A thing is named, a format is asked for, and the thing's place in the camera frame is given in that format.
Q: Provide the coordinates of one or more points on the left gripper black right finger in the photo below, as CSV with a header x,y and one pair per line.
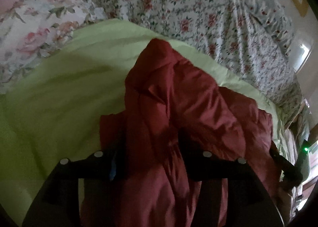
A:
x,y
209,170

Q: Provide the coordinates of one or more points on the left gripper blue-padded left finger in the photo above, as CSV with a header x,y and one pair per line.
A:
x,y
102,188

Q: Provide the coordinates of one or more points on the red quilted puffer coat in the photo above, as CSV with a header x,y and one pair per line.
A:
x,y
164,93

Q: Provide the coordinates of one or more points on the person's right hand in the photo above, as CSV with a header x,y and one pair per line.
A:
x,y
285,202

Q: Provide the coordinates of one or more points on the light green bed sheet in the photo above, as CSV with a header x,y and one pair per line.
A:
x,y
50,120

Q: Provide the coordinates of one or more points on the large-rose floral cloth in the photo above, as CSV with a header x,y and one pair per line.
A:
x,y
34,29

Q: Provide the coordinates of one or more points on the small-floral white duvet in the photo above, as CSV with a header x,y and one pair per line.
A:
x,y
252,38

